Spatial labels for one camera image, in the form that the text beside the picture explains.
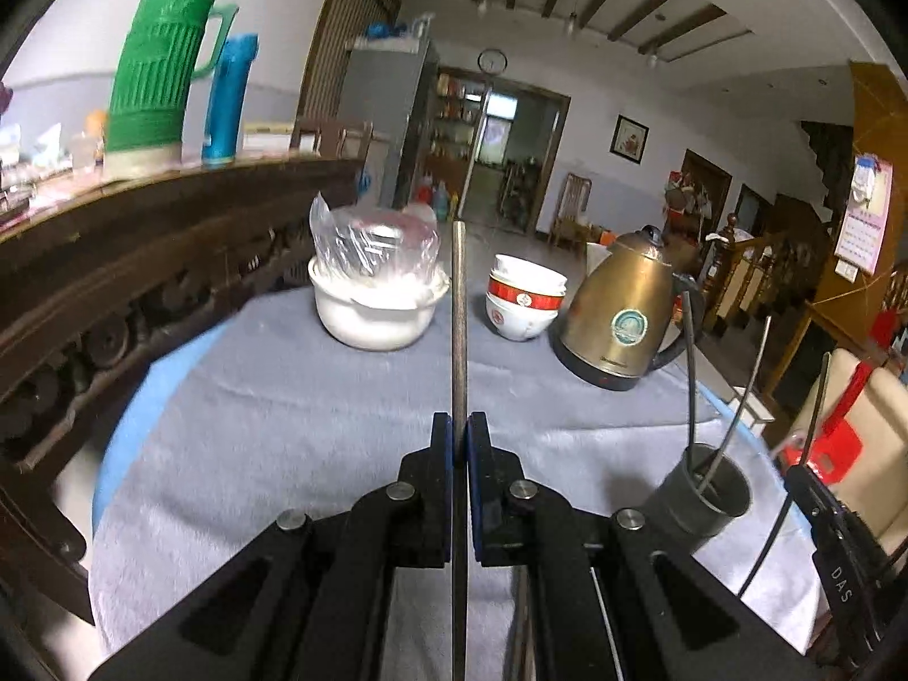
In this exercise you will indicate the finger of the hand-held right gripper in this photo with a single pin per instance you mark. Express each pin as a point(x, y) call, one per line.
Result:
point(826, 532)

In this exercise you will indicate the dark wooden chair back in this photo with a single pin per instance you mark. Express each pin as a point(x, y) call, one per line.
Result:
point(333, 135)

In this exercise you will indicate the wooden stair railing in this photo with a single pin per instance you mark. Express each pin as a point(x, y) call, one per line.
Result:
point(759, 269)

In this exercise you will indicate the white ceramic pot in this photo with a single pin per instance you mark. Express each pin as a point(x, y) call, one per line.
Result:
point(376, 319)

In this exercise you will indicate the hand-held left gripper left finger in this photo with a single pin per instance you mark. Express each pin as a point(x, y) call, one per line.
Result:
point(441, 482)

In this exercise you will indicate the blue table cover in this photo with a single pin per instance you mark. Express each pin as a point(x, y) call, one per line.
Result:
point(142, 404)

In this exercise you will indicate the grey metal utensil holder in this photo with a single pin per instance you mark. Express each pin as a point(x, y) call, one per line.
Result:
point(681, 511)

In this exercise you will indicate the wall calendar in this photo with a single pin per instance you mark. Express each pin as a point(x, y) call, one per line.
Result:
point(864, 220)

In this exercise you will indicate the clear plastic bag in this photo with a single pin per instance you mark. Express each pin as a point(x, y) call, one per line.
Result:
point(369, 241)

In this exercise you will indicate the green thermos flask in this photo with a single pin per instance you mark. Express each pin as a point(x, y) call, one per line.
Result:
point(152, 71)

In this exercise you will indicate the small orange box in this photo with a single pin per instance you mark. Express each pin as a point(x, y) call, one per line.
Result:
point(96, 131)

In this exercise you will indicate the metal chopstick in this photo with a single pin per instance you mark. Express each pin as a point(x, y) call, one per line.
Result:
point(752, 383)
point(460, 312)
point(688, 369)
point(817, 401)

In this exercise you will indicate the blue bag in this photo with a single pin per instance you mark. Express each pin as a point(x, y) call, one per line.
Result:
point(386, 32)

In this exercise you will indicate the white bowl with red emblem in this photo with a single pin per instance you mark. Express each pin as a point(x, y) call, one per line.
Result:
point(518, 326)

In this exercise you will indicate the brass electric kettle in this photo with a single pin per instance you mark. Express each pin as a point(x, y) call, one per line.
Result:
point(624, 312)

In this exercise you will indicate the beige chair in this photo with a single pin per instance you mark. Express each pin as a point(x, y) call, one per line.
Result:
point(883, 440)

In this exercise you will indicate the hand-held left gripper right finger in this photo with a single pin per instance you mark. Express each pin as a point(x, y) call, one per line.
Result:
point(477, 489)

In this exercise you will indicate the wooden dining chair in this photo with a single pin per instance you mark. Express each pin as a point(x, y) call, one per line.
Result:
point(573, 206)

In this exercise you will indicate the white bowl with red band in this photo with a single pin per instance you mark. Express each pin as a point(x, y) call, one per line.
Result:
point(539, 301)

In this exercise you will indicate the small white stool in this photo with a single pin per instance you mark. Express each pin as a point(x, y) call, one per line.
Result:
point(755, 408)

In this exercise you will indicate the framed wall picture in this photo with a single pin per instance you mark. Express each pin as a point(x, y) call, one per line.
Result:
point(629, 137)

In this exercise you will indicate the round wall clock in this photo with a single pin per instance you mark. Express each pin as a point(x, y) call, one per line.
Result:
point(492, 60)

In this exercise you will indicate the blue thermos bottle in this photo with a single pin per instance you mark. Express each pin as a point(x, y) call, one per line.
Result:
point(225, 99)

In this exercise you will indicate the grey refrigerator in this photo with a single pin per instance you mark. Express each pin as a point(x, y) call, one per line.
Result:
point(383, 120)

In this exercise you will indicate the grey tablecloth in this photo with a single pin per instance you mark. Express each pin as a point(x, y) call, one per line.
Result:
point(319, 425)

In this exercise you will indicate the carved dark wooden sideboard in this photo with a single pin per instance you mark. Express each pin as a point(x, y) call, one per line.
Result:
point(106, 262)

